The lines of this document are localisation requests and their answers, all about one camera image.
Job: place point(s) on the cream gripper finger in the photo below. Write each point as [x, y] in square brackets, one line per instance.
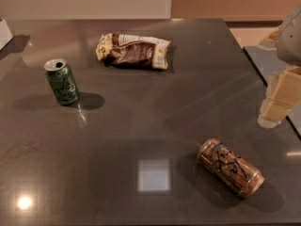
[282, 95]

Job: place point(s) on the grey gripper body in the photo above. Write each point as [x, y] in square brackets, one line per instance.
[291, 38]

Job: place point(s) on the orange soda can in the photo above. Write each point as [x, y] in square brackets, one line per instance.
[237, 174]

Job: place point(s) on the green soda can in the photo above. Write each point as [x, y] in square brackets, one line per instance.
[61, 81]

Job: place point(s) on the brown chip bag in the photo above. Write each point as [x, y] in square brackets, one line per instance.
[131, 51]

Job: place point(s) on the white box at left edge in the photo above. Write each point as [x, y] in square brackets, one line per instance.
[5, 34]

